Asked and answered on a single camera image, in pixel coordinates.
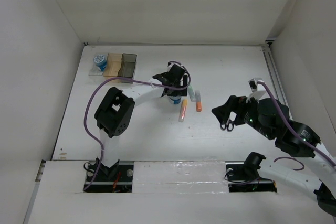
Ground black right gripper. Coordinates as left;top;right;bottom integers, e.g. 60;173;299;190
211;92;274;139

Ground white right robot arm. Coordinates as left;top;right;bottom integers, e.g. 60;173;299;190
212;95;335;216

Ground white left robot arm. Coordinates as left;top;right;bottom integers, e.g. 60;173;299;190
94;61;191;180

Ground green capped highlighter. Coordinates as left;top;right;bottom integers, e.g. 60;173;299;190
187;85;196;102

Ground orange capped grey highlighter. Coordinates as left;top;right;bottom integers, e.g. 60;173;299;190
195;90;202;112

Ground yellow capped orange highlighter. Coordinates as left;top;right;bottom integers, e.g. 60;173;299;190
178;99;188;122

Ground smoky grey plastic container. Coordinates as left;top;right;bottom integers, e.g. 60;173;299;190
118;54;137;83

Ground amber plastic container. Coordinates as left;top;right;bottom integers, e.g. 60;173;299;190
103;53;122;79

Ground clear plastic container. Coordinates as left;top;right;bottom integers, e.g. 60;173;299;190
89;53;108;76

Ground black handled scissors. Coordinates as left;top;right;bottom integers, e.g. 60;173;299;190
220;119;234;132

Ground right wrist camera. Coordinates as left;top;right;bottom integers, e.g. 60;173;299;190
246;78;266;103

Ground aluminium rail right edge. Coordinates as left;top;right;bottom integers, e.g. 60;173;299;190
261;40;289;107

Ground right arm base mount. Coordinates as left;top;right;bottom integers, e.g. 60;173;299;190
224;152;277;193

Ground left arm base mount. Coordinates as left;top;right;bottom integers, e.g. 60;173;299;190
83;162;134;193

